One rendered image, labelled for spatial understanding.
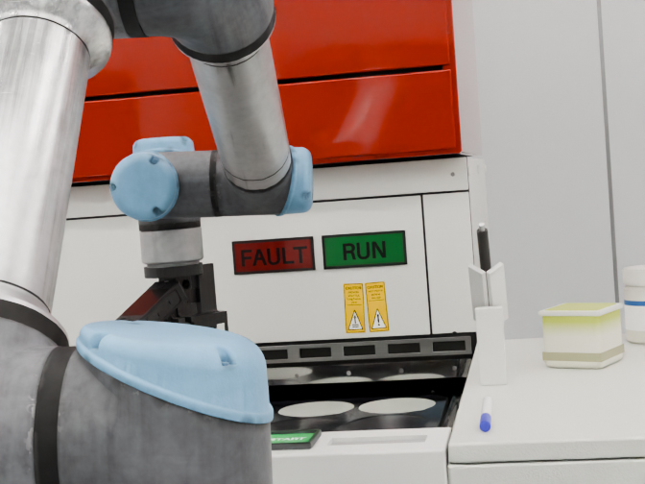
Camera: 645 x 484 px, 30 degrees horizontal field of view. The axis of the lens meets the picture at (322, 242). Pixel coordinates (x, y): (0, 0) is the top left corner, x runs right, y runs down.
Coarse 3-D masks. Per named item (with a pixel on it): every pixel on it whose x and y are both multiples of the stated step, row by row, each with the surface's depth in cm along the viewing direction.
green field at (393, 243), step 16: (336, 240) 169; (352, 240) 168; (368, 240) 168; (384, 240) 167; (400, 240) 167; (336, 256) 169; (352, 256) 168; (368, 256) 168; (384, 256) 168; (400, 256) 167
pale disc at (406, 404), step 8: (376, 400) 162; (384, 400) 162; (392, 400) 161; (400, 400) 161; (408, 400) 161; (416, 400) 160; (424, 400) 160; (432, 400) 159; (360, 408) 158; (368, 408) 157; (376, 408) 157; (384, 408) 157; (392, 408) 156; (400, 408) 156; (408, 408) 155; (416, 408) 155; (424, 408) 155
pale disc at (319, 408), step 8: (288, 408) 162; (296, 408) 161; (304, 408) 161; (312, 408) 160; (320, 408) 160; (328, 408) 159; (336, 408) 159; (344, 408) 159; (296, 416) 156; (304, 416) 155; (312, 416) 155
